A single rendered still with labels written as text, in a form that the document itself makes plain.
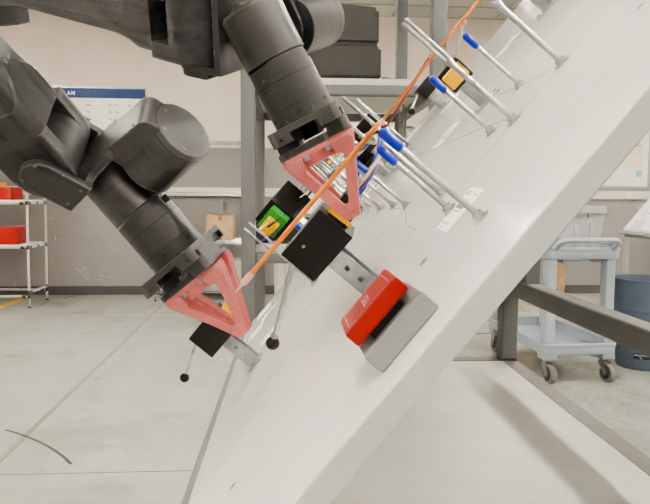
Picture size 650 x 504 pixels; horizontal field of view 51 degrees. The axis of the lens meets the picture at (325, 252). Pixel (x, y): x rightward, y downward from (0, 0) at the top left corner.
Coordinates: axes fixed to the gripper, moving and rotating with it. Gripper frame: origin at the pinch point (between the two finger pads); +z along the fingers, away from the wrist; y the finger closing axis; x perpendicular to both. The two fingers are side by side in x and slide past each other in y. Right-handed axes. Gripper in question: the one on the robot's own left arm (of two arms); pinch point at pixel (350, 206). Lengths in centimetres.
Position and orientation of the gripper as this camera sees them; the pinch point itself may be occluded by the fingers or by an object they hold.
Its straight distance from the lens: 63.1
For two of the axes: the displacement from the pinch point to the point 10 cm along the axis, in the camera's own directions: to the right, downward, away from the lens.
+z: 4.5, 8.7, 1.7
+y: 0.5, -2.2, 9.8
